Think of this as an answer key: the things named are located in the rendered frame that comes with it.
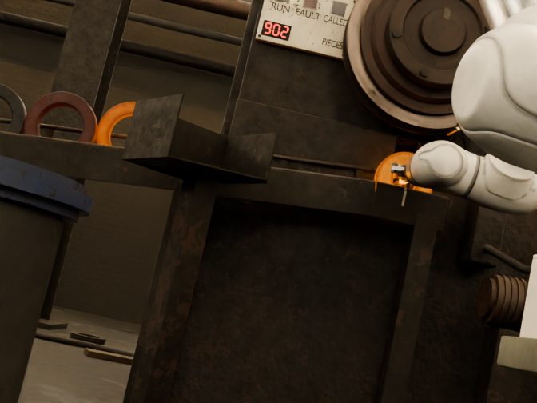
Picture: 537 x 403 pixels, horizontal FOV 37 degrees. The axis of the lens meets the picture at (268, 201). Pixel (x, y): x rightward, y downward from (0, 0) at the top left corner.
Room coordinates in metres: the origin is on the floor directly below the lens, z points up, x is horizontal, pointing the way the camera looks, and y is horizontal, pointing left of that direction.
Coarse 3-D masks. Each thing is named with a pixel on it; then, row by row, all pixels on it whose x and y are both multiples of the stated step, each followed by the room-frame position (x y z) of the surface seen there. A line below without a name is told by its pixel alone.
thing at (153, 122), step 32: (160, 128) 1.64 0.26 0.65; (192, 128) 1.85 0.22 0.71; (128, 160) 1.76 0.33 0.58; (160, 160) 1.67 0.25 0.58; (192, 160) 1.86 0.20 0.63; (224, 160) 1.90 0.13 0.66; (256, 160) 1.80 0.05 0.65; (192, 192) 1.73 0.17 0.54; (192, 224) 1.74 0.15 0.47; (192, 256) 1.75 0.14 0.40; (160, 288) 1.76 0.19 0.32; (192, 288) 1.76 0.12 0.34; (160, 320) 1.74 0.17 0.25; (160, 352) 1.73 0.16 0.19; (160, 384) 1.75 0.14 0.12
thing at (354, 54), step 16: (368, 0) 2.01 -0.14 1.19; (352, 16) 2.01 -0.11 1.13; (352, 32) 2.01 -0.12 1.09; (352, 48) 2.01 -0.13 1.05; (352, 64) 2.01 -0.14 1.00; (368, 80) 2.01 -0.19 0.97; (368, 96) 2.01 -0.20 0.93; (384, 96) 2.01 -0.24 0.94; (384, 112) 2.02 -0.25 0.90; (400, 112) 2.01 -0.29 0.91; (416, 128) 2.07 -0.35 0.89; (432, 128) 2.02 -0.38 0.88; (448, 128) 2.02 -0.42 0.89
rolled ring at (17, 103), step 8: (0, 88) 2.00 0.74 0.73; (8, 88) 2.00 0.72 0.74; (0, 96) 2.00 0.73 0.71; (8, 96) 2.00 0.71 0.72; (16, 96) 2.00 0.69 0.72; (16, 104) 2.00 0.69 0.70; (16, 112) 2.00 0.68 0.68; (24, 112) 2.00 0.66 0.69; (16, 120) 2.00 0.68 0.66; (24, 120) 2.00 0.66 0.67; (8, 128) 2.00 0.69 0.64; (16, 128) 2.00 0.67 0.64
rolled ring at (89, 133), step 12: (48, 96) 2.00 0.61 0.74; (60, 96) 2.00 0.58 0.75; (72, 96) 2.00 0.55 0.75; (36, 108) 2.00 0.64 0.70; (48, 108) 2.01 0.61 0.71; (84, 108) 2.00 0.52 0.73; (36, 120) 2.00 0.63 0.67; (84, 120) 2.00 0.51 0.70; (96, 120) 2.02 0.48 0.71; (36, 132) 2.00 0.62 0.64; (84, 132) 2.00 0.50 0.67; (96, 132) 2.02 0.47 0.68
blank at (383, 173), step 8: (400, 152) 2.03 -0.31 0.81; (408, 152) 2.03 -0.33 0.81; (384, 160) 2.03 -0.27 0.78; (392, 160) 2.03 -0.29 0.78; (400, 160) 2.03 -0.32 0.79; (384, 168) 2.03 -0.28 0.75; (376, 176) 2.03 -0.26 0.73; (384, 176) 2.03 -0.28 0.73; (392, 176) 2.03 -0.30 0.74; (392, 184) 2.03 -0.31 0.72
